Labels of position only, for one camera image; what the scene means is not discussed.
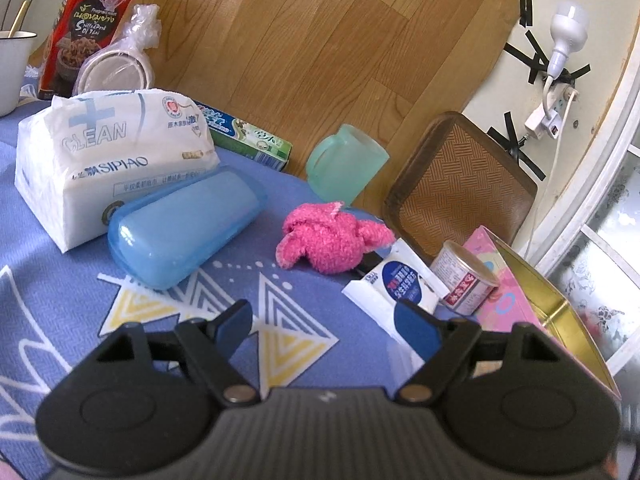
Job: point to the white power strip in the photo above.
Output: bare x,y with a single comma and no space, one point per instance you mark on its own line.
550,110

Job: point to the blue printed tablecloth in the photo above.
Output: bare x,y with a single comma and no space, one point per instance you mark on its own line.
50,300

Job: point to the white bulb lamp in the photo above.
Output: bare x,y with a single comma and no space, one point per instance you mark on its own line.
567,30

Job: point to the brown woven tray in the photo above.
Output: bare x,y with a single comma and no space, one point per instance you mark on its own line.
460,185

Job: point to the white tissue pack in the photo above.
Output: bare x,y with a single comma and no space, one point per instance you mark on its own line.
100,160

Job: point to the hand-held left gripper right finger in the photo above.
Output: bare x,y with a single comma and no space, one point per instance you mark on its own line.
417,330

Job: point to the pink biscuit tin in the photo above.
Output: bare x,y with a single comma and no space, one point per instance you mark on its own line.
510,300

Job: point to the white wet wipe packet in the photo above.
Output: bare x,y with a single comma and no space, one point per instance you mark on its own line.
395,280

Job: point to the green plastic cup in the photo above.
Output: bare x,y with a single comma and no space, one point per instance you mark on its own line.
345,170

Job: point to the toothpaste box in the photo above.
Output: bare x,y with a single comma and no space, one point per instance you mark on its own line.
250,140

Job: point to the red snack box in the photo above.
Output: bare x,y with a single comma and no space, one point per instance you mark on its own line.
90,10

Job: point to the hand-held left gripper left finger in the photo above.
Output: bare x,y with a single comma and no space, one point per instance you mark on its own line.
234,322

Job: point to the white enamel mug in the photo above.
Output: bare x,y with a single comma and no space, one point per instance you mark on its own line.
12,75

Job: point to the black tape strips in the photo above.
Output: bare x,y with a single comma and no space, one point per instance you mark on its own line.
515,145
527,57

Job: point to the plastic bag of lids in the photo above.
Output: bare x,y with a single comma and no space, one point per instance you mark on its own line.
115,75

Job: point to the wooden chopstick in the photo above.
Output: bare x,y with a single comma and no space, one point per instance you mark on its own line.
19,17

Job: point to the white can with red label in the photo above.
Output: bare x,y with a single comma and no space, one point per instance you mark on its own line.
462,280

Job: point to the black tape strip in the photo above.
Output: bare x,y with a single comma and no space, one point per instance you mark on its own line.
525,5

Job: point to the pink fluffy cloth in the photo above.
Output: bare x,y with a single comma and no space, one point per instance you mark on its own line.
325,240

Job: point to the blue plastic case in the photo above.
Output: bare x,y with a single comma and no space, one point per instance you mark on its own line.
185,230

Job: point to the wood grain board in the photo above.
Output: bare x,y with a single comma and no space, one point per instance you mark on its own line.
325,45

